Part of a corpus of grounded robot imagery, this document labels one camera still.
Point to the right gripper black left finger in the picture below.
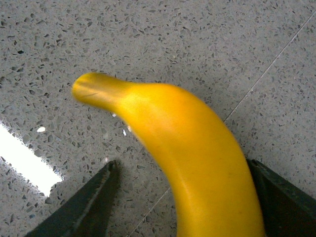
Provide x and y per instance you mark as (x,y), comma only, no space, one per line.
(87,212)

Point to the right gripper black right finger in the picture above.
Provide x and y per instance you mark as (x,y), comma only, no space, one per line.
(287,210)

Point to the yellow banana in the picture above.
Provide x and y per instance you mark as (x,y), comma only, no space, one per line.
(209,176)

